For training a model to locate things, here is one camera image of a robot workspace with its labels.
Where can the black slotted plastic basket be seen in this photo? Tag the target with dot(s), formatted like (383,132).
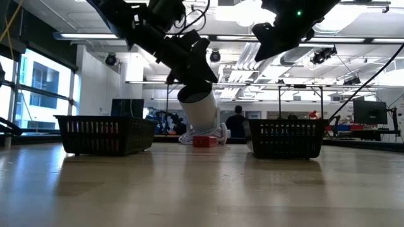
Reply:
(285,138)
(104,135)

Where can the person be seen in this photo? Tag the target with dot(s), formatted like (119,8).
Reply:
(292,116)
(235,124)

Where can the background black test frame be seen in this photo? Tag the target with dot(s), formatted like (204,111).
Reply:
(252,84)

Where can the long ceiling light strip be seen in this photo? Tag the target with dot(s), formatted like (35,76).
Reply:
(88,36)

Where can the silver ceiling ducts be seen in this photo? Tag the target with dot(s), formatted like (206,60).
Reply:
(246,63)

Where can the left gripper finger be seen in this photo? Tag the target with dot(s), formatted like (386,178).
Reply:
(178,76)
(203,74)

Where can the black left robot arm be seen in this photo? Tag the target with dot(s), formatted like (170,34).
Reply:
(126,19)

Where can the black ceiling spotlight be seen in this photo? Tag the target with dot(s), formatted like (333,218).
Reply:
(215,56)
(322,56)
(111,59)
(352,81)

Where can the white cylindrical projector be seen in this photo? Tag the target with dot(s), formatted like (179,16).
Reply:
(200,110)

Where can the dark red wall charger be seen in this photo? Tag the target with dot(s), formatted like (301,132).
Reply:
(204,141)

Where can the background black robot arm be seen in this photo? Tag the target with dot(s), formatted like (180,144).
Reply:
(170,123)

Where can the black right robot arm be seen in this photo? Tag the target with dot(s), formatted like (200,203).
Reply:
(315,9)

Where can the dark blue monitor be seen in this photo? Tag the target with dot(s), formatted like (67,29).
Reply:
(126,107)

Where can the black computer monitor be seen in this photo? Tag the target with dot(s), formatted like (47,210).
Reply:
(370,112)

